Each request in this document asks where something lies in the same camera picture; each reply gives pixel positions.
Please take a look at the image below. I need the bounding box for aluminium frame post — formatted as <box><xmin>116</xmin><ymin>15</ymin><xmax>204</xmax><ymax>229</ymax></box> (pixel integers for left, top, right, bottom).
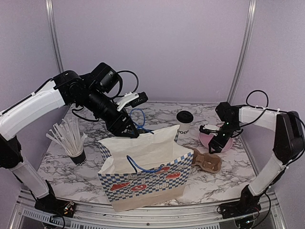
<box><xmin>227</xmin><ymin>0</ymin><xmax>257</xmax><ymax>103</ymax></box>
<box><xmin>45</xmin><ymin>0</ymin><xmax>64</xmax><ymax>73</ymax></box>

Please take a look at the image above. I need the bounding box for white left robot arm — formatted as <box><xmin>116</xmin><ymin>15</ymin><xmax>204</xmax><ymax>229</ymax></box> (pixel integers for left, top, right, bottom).
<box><xmin>0</xmin><ymin>62</ymin><xmax>140</xmax><ymax>212</ymax></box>

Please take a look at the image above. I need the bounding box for aluminium frame post left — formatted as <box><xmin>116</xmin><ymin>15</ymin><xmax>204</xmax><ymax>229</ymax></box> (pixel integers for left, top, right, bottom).
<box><xmin>45</xmin><ymin>0</ymin><xmax>64</xmax><ymax>73</ymax></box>

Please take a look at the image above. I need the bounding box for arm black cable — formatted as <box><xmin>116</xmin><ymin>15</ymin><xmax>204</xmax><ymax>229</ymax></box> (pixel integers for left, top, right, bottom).
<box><xmin>231</xmin><ymin>89</ymin><xmax>305</xmax><ymax>165</ymax></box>
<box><xmin>33</xmin><ymin>70</ymin><xmax>140</xmax><ymax>115</ymax></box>

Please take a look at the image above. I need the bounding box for aluminium front rail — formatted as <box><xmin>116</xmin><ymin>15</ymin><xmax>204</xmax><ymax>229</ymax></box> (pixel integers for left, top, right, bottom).
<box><xmin>8</xmin><ymin>189</ymin><xmax>288</xmax><ymax>229</ymax></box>

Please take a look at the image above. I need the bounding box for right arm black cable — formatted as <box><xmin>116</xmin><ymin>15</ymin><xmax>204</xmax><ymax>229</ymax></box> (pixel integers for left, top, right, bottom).
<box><xmin>231</xmin><ymin>89</ymin><xmax>305</xmax><ymax>165</ymax></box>

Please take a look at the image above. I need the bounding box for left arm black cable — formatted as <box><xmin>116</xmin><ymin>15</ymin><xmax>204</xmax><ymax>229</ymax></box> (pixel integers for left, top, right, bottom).
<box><xmin>33</xmin><ymin>70</ymin><xmax>140</xmax><ymax>115</ymax></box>

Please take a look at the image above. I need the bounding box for pink round plate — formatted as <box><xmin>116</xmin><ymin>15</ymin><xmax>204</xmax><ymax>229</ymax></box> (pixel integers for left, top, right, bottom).
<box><xmin>199</xmin><ymin>133</ymin><xmax>233</xmax><ymax>152</ymax></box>

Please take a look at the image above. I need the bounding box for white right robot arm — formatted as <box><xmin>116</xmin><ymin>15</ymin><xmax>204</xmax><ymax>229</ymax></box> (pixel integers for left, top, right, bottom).
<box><xmin>200</xmin><ymin>102</ymin><xmax>305</xmax><ymax>197</ymax></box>

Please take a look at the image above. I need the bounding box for blue checkered paper bag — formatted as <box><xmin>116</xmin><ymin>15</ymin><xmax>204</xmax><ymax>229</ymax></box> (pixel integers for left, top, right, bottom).
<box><xmin>98</xmin><ymin>125</ymin><xmax>194</xmax><ymax>212</ymax></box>

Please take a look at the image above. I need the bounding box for black cup holding straws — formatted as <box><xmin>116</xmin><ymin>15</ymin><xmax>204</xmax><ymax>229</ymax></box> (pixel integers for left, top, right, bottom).
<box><xmin>70</xmin><ymin>150</ymin><xmax>86</xmax><ymax>166</ymax></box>

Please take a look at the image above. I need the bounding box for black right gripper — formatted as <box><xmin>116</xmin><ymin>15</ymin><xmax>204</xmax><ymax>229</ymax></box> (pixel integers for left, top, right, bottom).
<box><xmin>208</xmin><ymin>121</ymin><xmax>239</xmax><ymax>154</ymax></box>

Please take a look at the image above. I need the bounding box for white paper coffee cup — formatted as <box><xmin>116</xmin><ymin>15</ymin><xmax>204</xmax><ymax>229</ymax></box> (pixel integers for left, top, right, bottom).
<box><xmin>174</xmin><ymin>121</ymin><xmax>191</xmax><ymax>142</ymax></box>

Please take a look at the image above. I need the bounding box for brown cardboard cup carrier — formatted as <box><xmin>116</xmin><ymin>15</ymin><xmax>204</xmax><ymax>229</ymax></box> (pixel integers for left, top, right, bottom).
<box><xmin>187</xmin><ymin>146</ymin><xmax>222</xmax><ymax>174</ymax></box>

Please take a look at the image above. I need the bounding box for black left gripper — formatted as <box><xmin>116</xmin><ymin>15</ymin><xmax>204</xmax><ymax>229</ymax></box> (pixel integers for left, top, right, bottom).
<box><xmin>83</xmin><ymin>86</ymin><xmax>140</xmax><ymax>138</ymax></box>

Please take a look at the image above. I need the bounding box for bundle of wrapped straws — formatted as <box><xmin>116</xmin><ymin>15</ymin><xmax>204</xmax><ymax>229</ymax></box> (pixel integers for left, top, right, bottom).
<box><xmin>46</xmin><ymin>117</ymin><xmax>88</xmax><ymax>157</ymax></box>

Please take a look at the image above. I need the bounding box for aluminium frame post right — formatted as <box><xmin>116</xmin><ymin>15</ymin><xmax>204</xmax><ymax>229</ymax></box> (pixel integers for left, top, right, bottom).
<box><xmin>227</xmin><ymin>0</ymin><xmax>257</xmax><ymax>103</ymax></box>

